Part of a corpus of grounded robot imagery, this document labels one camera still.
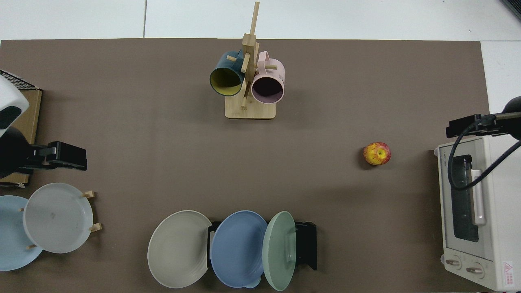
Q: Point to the red yellow apple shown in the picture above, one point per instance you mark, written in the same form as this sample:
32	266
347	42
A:
377	154

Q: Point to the grey plate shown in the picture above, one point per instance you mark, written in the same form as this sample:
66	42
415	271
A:
57	217

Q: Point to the wooden plate rack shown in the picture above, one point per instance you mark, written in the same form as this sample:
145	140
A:
96	227

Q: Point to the light blue plate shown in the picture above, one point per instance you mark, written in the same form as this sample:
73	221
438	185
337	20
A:
12	240

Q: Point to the beige plate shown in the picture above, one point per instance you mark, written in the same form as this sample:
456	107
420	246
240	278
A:
177	249

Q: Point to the black dish rack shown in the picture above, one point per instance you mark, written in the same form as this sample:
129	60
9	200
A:
306	244

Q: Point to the green plate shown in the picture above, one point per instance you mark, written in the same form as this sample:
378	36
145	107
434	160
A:
279	252

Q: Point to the brown table cloth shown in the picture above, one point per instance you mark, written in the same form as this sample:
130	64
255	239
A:
163	142

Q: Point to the pale toaster oven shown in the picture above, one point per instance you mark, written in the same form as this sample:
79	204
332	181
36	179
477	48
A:
500	228

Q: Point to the dark grey flat object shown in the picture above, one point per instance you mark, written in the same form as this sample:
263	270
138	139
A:
513	7

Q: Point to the dark teal cup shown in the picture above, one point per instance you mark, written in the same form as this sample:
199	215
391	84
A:
225	65

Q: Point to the wooden cup stand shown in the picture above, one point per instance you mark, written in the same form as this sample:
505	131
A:
250	110

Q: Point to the pink cup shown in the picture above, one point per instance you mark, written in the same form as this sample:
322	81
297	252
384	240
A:
273	71

